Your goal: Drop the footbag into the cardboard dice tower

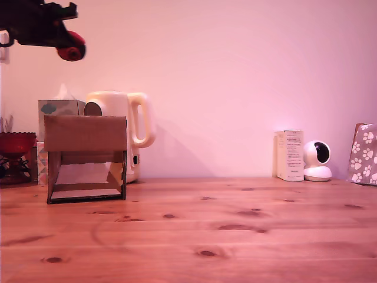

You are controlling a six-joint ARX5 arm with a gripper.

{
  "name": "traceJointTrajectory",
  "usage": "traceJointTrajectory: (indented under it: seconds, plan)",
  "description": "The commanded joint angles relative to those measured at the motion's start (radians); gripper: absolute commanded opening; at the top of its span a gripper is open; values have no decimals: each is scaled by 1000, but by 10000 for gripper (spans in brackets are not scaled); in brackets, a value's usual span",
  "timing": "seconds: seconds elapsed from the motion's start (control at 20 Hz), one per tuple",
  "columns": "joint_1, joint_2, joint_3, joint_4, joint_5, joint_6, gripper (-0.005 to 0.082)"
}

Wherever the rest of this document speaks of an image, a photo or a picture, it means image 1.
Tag red and black footbag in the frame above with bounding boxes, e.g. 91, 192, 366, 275
57, 30, 88, 62

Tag cardboard dice tower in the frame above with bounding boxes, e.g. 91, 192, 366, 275
43, 115, 127, 205

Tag white tissue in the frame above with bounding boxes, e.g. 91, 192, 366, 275
55, 83, 76, 101

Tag grey cloud print tissue box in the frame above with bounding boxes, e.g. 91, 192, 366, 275
37, 99, 86, 142

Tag pale dried plant sprigs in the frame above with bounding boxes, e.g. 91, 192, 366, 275
0, 114, 15, 133

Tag cream electric kettle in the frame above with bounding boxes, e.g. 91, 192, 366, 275
83, 90, 156, 184

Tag triangle pattern tissue box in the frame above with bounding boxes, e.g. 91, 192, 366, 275
35, 141, 48, 186

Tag dark brown box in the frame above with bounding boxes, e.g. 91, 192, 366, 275
28, 146, 38, 183

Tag white printed carton box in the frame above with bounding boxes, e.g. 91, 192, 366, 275
273, 129, 305, 182

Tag grey paw print bag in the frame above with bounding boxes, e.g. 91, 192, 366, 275
346, 123, 377, 186

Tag red glass pedestal bowl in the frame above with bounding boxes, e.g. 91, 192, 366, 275
0, 131, 37, 185

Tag thin black cord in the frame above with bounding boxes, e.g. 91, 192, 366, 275
0, 156, 32, 177

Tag small white round camera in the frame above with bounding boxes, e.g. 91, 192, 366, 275
302, 140, 333, 182

